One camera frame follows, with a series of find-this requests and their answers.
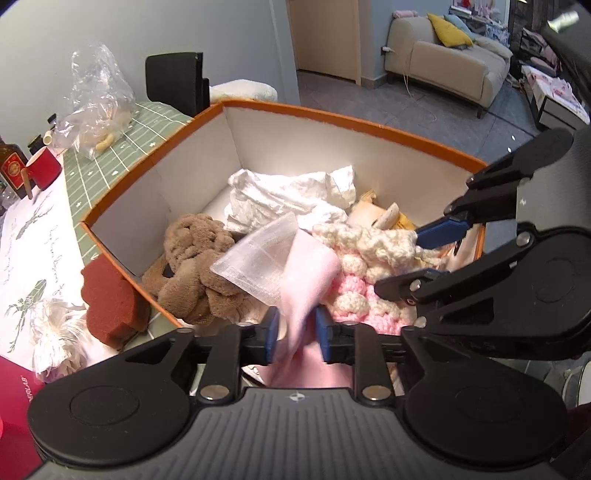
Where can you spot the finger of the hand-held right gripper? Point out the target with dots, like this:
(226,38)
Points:
(443,233)
(415,286)

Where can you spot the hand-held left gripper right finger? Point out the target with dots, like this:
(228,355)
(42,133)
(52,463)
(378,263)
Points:
(323,337)

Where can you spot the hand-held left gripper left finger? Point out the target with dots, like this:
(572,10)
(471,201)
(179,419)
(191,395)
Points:
(272,334)

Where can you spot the pink and cream crochet piece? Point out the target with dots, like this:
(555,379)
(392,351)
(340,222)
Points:
(364,258)

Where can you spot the pink cloth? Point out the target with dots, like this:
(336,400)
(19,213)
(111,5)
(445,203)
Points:
(309,277)

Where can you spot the translucent white mesh cloth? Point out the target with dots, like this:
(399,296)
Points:
(258,263)

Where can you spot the brown plush toy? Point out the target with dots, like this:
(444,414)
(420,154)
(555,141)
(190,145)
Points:
(194,249)

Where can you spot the orange cardboard box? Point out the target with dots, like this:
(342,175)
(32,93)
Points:
(277,134)

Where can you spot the reddish brown sponge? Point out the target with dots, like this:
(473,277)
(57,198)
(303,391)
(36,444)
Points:
(111,304)

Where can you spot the beige sofa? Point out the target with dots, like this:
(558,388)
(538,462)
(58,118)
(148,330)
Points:
(443,64)

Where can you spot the white low table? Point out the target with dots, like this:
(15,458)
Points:
(558,101)

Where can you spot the yellow pillow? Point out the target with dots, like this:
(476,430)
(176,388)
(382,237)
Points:
(450,30)

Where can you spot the light blue pillow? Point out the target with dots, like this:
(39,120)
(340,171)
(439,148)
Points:
(464,22)

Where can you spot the white ribbon bunch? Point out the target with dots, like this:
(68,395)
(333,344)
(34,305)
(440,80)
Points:
(57,332)

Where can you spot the beige door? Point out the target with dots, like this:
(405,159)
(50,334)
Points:
(323,37)

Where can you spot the green checked tablecloth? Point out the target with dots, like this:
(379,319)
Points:
(115,157)

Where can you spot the white chair cushion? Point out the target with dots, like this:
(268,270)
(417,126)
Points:
(244,90)

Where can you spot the white printed table runner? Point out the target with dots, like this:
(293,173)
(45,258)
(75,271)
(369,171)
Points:
(32,249)

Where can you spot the magenta cube box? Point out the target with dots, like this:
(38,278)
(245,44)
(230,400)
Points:
(16,415)

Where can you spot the black chair with white cushion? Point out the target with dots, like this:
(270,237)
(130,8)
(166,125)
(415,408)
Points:
(171,78)

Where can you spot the clear plastic bag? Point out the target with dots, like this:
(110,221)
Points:
(99,101)

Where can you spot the small white cup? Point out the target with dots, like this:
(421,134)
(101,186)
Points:
(48,137)

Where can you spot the dark lidded jar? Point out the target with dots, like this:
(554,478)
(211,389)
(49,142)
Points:
(34,144)

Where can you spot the small dark capped jar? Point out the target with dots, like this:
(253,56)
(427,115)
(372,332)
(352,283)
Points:
(51,120)

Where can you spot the amber liquor bottle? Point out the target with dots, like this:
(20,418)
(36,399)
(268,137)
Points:
(11,166)

